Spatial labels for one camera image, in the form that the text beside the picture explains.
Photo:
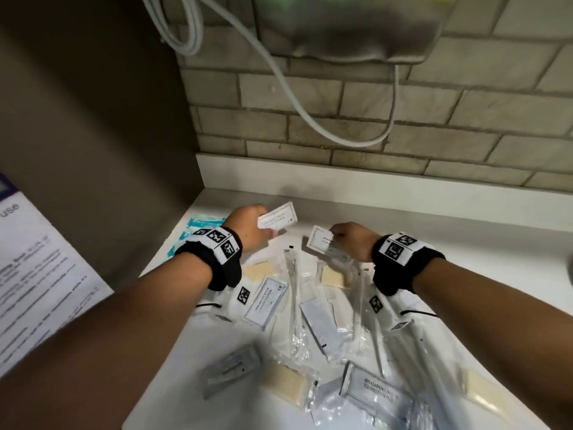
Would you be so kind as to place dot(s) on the person's left hand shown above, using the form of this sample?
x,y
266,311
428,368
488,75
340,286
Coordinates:
x,y
248,228

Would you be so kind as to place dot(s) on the person's right hand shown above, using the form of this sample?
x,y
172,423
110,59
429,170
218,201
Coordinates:
x,y
358,241

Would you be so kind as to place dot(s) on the row of teal wipe packets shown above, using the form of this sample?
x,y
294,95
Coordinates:
x,y
206,221

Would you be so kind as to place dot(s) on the person's left forearm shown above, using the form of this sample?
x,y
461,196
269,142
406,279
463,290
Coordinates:
x,y
112,344

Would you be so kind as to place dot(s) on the person's right forearm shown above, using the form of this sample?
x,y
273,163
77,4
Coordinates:
x,y
501,317

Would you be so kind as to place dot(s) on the black wristband with marker tags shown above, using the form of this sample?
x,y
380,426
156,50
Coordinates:
x,y
398,250
215,239

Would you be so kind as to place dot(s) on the white table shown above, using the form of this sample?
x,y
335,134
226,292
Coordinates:
x,y
483,257

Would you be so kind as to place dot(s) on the white and purple poster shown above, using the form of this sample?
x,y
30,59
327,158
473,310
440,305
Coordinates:
x,y
40,286

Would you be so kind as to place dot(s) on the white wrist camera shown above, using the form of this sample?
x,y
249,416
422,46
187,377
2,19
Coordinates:
x,y
380,309
233,304

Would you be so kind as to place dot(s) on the steel wall dispenser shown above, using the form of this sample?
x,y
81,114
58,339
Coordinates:
x,y
358,26

